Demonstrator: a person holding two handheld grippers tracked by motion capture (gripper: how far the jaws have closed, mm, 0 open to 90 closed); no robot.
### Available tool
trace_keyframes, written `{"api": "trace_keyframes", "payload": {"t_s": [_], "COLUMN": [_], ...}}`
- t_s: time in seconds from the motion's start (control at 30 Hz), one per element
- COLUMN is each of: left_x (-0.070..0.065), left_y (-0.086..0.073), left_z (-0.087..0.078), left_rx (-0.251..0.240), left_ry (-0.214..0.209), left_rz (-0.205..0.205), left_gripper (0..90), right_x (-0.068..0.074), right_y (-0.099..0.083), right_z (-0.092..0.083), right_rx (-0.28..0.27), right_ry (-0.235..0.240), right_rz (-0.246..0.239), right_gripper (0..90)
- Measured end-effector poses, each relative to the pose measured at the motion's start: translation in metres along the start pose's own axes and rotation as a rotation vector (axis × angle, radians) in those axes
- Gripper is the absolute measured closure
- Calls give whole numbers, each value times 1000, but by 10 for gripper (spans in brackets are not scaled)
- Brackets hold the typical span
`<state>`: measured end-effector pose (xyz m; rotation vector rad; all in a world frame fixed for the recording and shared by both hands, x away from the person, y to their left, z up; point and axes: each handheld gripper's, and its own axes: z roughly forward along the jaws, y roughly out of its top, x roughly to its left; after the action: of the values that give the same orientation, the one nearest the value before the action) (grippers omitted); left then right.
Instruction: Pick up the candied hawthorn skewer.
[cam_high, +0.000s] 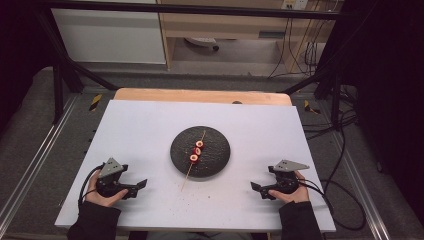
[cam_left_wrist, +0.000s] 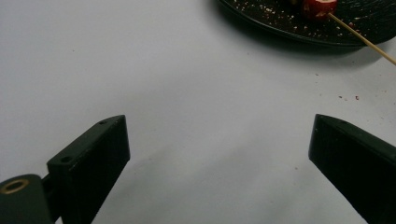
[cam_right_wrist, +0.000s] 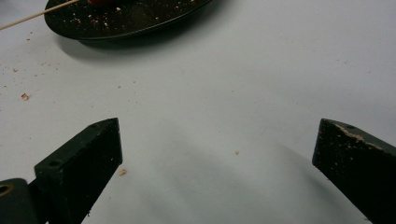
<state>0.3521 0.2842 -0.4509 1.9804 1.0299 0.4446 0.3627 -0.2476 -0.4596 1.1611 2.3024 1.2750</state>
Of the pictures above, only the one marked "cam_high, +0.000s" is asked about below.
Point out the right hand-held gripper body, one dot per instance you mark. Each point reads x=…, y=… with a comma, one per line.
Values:
x=286, y=180

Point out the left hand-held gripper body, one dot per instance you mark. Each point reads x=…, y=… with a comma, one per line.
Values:
x=111, y=168

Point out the thin bamboo skewer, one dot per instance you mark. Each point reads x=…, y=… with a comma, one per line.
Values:
x=186, y=180

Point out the black round plate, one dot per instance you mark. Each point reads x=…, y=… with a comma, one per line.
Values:
x=213, y=163

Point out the red candied fruit slice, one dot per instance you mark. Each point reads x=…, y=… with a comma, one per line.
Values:
x=199, y=144
x=197, y=151
x=193, y=158

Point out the person's right hand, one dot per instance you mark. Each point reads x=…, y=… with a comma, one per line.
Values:
x=296, y=196

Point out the person's left hand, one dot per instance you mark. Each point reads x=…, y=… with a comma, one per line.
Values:
x=103, y=200

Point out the yellow black tape strip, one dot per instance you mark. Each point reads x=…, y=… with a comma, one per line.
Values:
x=95, y=102
x=310, y=107

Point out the wooden table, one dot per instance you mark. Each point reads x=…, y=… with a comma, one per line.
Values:
x=200, y=96

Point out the white cabinet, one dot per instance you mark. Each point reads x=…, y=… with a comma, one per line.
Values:
x=110, y=36

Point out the grey chair base with castor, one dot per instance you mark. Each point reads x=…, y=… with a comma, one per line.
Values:
x=203, y=42

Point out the light wooden desk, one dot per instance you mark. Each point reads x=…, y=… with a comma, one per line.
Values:
x=230, y=25

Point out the aluminium floor rail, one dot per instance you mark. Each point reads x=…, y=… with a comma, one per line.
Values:
x=36, y=156
x=363, y=190

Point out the black metal frame stand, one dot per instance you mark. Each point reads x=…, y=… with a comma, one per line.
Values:
x=58, y=90
x=335, y=100

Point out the black metal frame bar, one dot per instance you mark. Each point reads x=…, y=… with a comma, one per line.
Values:
x=186, y=9

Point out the white wall socket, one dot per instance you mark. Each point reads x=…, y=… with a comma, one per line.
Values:
x=295, y=4

